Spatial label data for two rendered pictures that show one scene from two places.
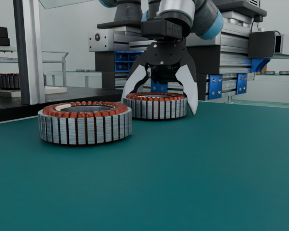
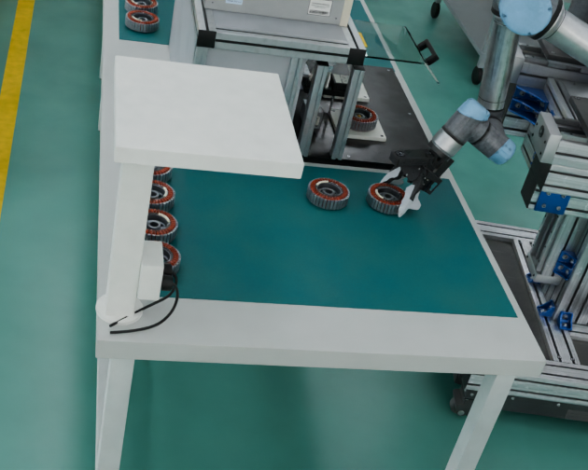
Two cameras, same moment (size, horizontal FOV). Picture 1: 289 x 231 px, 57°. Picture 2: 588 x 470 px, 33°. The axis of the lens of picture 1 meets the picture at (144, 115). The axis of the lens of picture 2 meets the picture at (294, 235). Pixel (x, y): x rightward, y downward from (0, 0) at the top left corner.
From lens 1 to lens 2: 2.33 m
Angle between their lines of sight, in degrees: 44
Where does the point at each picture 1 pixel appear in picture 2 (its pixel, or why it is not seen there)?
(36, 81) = (340, 145)
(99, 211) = (287, 226)
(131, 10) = not seen: hidden behind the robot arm
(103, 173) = (303, 218)
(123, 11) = not seen: hidden behind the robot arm
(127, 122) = (336, 204)
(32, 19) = (349, 114)
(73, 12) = not seen: outside the picture
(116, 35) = (527, 65)
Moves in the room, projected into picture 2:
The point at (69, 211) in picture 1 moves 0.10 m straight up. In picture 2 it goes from (284, 222) to (291, 189)
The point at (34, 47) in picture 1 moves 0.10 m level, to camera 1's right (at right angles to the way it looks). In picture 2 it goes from (345, 128) to (371, 145)
